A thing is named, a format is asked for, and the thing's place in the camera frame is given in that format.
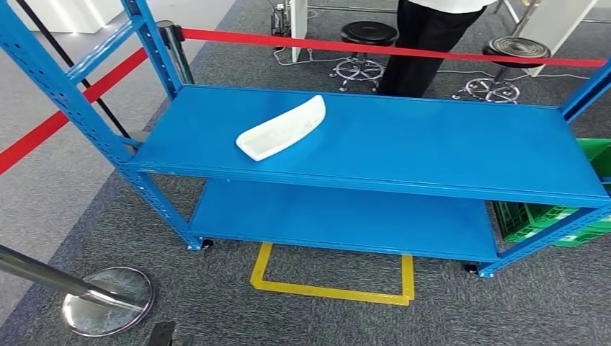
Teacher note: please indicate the white curved plastic part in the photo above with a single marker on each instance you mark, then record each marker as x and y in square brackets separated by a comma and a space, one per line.
[281, 129]

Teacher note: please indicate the blue metal shelf rack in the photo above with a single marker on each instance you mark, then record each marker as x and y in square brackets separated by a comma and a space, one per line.
[382, 143]

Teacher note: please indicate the red barrier belt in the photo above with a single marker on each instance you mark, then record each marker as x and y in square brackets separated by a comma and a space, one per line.
[28, 145]
[334, 44]

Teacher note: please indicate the white desk panel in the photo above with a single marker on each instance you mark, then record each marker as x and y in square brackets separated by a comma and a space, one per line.
[553, 28]
[298, 28]

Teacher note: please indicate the black round stool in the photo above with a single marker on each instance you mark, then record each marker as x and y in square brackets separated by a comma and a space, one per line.
[518, 48]
[367, 33]

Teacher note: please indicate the person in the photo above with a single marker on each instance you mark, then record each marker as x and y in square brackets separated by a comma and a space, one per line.
[420, 24]

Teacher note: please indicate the chrome stanchion with round base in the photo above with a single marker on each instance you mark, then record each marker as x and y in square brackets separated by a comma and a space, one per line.
[110, 305]

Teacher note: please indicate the thin black rod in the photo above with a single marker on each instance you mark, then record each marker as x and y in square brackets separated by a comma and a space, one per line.
[47, 38]

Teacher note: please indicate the chrome stanchion post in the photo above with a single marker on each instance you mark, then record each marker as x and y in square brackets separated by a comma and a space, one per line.
[174, 52]

